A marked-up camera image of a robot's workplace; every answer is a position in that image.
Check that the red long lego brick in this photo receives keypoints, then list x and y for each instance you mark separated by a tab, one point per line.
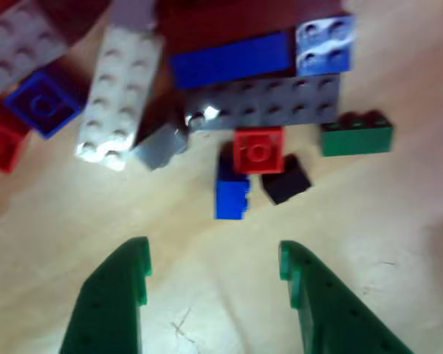
0	144

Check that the small black lego brick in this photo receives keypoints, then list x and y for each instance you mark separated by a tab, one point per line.
286	182

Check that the blue long narrow lego brick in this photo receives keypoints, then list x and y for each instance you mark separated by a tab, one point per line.
232	62

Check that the dark grey lego plate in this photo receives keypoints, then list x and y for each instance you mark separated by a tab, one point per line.
273	103

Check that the white long lego brick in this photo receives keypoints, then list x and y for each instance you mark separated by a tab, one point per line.
114	99

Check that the brown long narrow lego brick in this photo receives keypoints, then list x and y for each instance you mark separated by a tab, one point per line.
225	26

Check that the red square lego brick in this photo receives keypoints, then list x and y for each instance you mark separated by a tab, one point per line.
258	151

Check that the small grey lego brick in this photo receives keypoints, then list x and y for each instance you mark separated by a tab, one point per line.
155	147

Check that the small blue lego brick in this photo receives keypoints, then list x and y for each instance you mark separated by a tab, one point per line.
229	197

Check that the blue square lego brick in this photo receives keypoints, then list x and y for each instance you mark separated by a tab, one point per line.
325	46
42	105

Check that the light grey lego brick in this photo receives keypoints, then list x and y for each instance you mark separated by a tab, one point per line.
11	51

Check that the green long lego brick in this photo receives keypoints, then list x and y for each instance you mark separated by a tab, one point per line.
354	142

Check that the grey narrow lego brick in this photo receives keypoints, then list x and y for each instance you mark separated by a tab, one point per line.
133	14

